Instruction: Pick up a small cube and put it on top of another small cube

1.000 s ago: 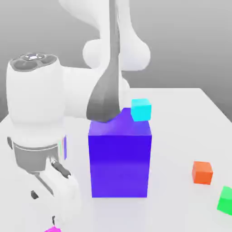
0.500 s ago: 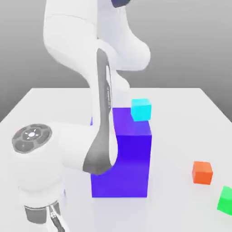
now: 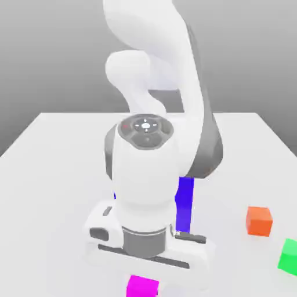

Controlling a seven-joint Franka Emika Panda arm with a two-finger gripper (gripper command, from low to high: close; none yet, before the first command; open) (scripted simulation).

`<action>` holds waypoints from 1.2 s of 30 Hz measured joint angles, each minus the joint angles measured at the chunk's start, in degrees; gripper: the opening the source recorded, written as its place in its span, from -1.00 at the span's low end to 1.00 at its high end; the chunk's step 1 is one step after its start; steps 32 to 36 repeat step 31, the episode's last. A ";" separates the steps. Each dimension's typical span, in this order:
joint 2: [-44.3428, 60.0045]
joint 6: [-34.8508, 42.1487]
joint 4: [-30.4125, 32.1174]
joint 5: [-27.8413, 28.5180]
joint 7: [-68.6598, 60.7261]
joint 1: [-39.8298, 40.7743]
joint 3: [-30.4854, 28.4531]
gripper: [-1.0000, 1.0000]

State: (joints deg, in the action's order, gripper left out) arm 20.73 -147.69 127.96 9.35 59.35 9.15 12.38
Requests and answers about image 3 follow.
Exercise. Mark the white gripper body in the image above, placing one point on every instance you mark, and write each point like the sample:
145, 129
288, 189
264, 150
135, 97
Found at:
183, 254

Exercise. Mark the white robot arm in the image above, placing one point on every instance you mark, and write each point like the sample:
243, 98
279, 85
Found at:
148, 185

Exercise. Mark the small magenta cube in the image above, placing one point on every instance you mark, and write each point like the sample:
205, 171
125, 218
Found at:
141, 287

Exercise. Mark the small orange cube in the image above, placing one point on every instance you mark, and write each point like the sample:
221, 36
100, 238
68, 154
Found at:
258, 221

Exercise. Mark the small green cube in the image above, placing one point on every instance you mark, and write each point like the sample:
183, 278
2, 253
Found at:
288, 257

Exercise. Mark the large blue box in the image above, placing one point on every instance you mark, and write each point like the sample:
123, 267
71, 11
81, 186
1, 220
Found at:
184, 204

